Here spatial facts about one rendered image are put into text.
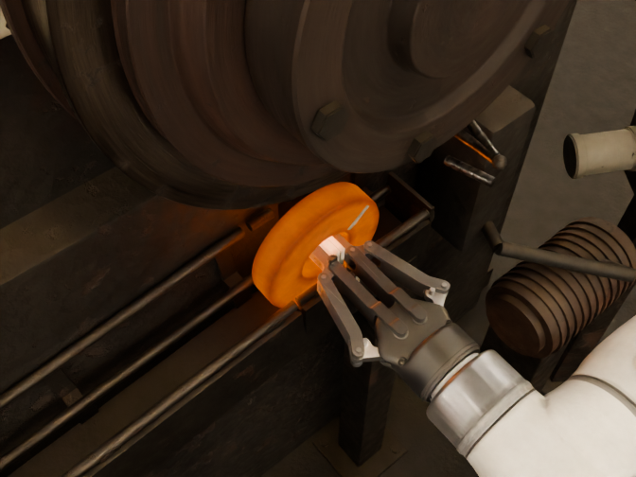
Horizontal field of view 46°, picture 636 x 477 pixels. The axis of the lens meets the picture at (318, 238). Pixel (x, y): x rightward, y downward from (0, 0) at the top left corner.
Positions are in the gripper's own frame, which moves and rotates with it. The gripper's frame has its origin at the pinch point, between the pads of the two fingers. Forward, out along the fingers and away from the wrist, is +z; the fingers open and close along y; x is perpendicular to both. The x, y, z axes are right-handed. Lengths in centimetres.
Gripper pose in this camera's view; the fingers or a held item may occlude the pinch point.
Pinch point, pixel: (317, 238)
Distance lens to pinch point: 78.4
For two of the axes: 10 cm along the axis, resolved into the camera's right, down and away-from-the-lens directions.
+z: -6.4, -6.5, 4.2
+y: 7.7, -5.1, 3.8
